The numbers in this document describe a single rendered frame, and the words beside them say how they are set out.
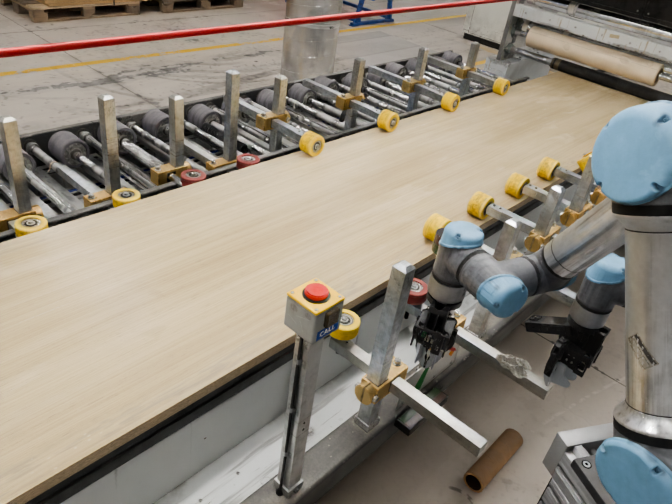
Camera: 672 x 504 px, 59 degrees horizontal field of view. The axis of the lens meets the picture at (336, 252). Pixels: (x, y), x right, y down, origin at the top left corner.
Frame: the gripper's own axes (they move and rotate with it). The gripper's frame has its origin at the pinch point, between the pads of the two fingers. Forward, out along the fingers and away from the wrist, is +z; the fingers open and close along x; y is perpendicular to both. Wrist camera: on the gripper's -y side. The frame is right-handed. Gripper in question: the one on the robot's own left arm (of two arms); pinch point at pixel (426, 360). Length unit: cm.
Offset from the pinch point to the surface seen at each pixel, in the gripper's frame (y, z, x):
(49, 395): 44, 4, -62
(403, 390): 1.5, 9.5, -2.9
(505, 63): -302, 8, -29
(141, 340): 23, 4, -58
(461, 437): 7.2, 10.4, 12.2
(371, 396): 6.7, 9.8, -8.8
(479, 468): -53, 86, 25
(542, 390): -14.2, 8.3, 26.5
